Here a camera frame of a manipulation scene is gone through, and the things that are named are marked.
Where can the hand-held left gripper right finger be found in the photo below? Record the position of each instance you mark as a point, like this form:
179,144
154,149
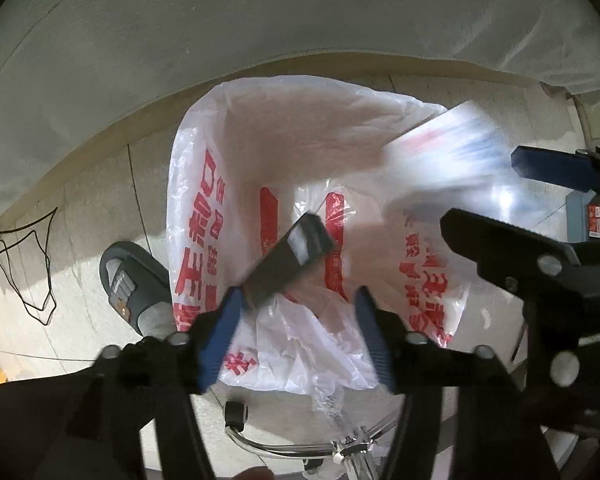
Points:
375,340

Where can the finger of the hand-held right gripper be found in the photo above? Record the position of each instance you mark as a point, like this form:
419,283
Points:
500,242
555,167

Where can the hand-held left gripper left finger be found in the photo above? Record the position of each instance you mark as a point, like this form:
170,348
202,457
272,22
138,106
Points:
217,340

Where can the dark grey box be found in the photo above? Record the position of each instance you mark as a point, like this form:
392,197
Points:
285,265

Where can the white printed package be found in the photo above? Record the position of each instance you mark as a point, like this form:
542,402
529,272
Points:
455,145

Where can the white plastic bag red print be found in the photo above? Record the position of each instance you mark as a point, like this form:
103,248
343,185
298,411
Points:
280,135

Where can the blue box with red label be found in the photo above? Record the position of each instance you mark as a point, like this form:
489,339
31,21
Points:
577,215

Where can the black chair caster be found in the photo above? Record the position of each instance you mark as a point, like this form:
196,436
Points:
236,414

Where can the chrome chair base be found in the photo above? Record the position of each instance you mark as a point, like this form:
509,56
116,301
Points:
250,442

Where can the grey slipper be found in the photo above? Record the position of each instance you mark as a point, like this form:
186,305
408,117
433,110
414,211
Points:
125,280

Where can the white tablecloth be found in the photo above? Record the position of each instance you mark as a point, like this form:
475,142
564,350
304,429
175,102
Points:
230,20

